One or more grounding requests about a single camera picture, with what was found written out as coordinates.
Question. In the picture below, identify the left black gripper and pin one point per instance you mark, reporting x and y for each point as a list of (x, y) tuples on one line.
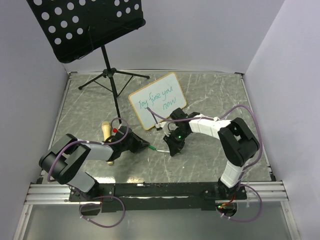
[(140, 144)]

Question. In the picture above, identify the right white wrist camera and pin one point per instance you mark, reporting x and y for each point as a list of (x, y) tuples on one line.
[(162, 126)]

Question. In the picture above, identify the white green whiteboard marker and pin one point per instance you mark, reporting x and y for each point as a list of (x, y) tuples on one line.
[(162, 151)]

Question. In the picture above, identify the black perforated music stand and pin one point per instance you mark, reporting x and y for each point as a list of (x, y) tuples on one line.
[(75, 28)]

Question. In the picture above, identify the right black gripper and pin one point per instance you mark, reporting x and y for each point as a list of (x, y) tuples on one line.
[(174, 147)]

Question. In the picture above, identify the yellow framed whiteboard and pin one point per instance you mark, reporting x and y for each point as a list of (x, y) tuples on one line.
[(161, 96)]

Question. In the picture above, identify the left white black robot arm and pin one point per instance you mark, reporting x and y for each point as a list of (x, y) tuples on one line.
[(64, 159)]

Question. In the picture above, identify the aluminium extrusion rail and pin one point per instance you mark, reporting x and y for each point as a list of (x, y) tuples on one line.
[(47, 194)]

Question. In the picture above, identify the wooden toy microphone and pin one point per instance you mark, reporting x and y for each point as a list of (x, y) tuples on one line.
[(106, 130)]

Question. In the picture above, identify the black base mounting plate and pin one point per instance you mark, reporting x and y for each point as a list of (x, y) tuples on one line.
[(113, 197)]

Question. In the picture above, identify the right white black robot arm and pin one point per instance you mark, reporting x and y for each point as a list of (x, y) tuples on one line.
[(238, 143)]

